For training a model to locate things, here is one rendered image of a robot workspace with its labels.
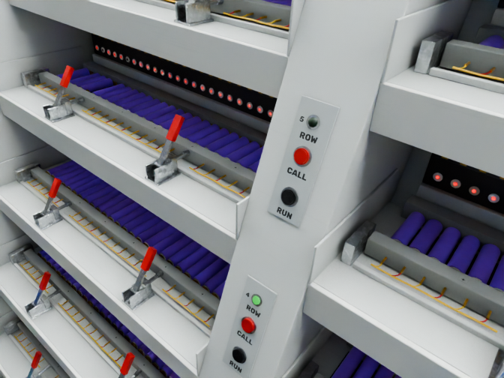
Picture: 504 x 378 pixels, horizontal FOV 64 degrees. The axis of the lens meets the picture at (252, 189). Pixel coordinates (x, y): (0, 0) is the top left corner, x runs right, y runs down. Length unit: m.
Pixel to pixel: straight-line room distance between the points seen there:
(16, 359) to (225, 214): 0.76
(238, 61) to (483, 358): 0.36
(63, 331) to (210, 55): 0.62
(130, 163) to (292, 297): 0.31
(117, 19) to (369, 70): 0.36
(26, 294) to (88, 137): 0.43
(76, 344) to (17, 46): 0.57
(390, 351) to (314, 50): 0.28
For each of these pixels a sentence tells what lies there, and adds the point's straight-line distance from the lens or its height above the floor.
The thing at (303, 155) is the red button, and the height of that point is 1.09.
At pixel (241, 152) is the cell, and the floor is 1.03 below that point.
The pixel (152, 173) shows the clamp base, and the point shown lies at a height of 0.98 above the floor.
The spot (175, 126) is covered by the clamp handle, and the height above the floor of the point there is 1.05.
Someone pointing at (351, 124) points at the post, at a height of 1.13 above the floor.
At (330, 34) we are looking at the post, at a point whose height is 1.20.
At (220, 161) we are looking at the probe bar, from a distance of 0.54.
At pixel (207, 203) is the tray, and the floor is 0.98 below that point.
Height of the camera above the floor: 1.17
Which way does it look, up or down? 19 degrees down
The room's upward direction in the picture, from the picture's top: 16 degrees clockwise
